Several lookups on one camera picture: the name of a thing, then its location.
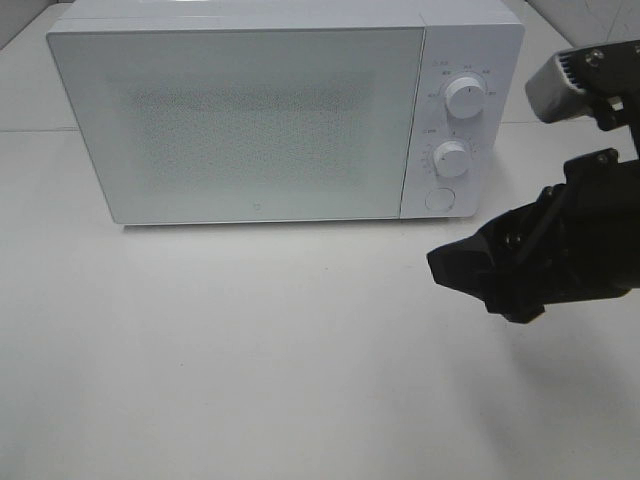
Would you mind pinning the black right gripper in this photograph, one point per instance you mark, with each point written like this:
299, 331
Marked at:
592, 243

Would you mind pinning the white door release button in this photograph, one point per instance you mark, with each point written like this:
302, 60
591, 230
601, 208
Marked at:
440, 200

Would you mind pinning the white timer knob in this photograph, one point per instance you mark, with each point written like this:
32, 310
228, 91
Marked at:
451, 159

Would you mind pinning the white microwave door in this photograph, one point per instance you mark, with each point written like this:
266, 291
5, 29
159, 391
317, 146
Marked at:
226, 127

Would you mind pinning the upper white power knob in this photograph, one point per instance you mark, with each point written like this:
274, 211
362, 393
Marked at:
465, 96

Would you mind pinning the white microwave oven body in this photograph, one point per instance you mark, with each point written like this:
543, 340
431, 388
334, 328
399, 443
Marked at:
479, 37

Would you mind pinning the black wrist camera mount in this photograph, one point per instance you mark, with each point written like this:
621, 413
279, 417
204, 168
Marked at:
588, 81

